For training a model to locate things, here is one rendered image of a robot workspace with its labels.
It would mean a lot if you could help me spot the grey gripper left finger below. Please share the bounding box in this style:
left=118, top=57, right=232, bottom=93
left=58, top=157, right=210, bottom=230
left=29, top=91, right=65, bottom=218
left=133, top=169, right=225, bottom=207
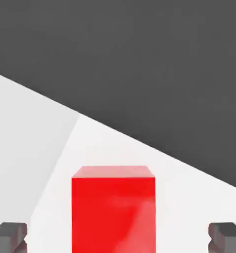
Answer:
left=0, top=222, right=28, bottom=253

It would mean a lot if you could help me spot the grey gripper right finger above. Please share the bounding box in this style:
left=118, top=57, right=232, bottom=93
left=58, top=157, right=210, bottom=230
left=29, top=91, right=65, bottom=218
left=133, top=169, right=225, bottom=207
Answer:
left=208, top=222, right=236, bottom=253

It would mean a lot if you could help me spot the small red cube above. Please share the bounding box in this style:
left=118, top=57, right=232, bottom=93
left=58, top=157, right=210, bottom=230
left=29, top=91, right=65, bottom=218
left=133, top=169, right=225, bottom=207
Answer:
left=71, top=165, right=156, bottom=253

